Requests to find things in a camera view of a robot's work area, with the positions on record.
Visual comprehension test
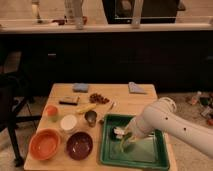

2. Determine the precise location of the orange red bowl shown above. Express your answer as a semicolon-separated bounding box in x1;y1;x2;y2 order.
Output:
28;129;61;161

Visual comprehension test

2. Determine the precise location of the green pepper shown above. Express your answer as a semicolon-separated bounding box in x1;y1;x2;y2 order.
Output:
119;133;135;152

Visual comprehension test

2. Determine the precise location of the green plastic tray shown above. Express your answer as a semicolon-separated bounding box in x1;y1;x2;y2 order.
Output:
100;114;170;171

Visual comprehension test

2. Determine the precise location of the dark metal cup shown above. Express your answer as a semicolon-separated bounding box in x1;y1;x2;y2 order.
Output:
85;110;97;127

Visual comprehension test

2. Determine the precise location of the black rectangular block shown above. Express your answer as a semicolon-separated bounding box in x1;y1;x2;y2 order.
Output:
59;96;79;106

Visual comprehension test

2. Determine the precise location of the dark maroon bowl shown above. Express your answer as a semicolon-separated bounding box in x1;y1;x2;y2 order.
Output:
66;132;93;160

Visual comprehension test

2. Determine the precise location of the grey folded cloth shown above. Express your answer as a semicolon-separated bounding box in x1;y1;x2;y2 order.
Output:
128;82;145;94

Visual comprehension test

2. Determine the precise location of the white and black utensil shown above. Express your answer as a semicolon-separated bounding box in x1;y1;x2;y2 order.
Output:
113;127;125;139

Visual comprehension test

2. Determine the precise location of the orange cup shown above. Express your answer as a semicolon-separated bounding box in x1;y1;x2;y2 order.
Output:
44;105;58;122

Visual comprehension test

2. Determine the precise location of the dark cabinet counter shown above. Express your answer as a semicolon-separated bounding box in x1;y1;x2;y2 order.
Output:
0;31;213;95

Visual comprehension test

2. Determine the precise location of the small white bowl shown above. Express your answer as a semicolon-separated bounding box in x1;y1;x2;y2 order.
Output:
60;114;77;132

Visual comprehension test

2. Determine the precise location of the black office chair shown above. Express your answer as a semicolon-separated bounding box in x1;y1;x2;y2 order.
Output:
0;49;43;168

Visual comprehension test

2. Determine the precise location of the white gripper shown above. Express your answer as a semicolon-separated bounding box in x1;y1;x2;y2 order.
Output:
125;117;147;142

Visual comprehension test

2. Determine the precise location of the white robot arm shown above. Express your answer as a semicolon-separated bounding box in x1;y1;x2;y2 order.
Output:
124;97;213;158

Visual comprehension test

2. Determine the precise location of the wooden handled utensil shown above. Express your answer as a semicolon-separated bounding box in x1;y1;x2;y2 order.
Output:
99;102;116;124

